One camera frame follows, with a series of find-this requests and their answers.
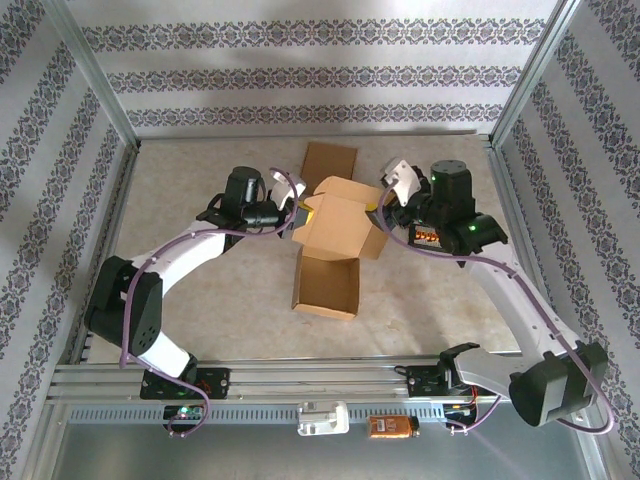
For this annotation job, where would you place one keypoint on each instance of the white plastic holder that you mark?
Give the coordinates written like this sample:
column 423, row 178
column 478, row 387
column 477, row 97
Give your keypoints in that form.
column 322, row 420

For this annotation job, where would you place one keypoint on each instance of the brown corrugated cardboard box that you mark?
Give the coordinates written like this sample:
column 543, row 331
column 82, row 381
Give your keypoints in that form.
column 330, row 235
column 330, row 160

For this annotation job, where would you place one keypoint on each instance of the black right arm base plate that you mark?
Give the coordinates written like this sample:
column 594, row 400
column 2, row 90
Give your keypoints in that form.
column 417, row 382

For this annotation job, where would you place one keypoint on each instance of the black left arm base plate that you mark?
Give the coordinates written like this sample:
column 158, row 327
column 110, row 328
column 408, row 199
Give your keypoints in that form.
column 220, row 382

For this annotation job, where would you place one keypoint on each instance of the aluminium side rail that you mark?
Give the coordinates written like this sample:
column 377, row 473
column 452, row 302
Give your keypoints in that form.
column 511, row 200
column 112, row 225

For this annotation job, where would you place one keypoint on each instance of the aluminium frame post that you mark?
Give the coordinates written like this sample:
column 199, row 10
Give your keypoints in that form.
column 534, row 70
column 92, row 70

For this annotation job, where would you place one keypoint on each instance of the aluminium front rail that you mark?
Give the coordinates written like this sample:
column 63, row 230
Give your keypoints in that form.
column 325, row 375

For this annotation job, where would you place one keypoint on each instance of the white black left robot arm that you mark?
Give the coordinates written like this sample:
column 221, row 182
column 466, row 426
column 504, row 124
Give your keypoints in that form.
column 185, row 255

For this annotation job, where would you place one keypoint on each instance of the orange rectangular battery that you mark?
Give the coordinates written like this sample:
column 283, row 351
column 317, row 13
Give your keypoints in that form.
column 392, row 427

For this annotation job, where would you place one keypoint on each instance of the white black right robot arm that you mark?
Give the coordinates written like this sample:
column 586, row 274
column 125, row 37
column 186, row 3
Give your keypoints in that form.
column 520, row 305

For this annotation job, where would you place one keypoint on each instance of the aluminium back rail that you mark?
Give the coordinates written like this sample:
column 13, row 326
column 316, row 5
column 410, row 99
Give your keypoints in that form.
column 325, row 136

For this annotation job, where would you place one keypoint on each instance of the green circuit board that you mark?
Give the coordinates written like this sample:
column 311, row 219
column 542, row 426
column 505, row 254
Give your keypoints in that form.
column 185, row 411

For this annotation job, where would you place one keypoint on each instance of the black board orange connectors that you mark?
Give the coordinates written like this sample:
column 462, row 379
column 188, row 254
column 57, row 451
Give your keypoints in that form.
column 427, row 236

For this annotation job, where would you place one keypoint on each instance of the grey metal sheet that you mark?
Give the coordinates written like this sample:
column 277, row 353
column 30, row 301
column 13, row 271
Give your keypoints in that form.
column 300, row 460

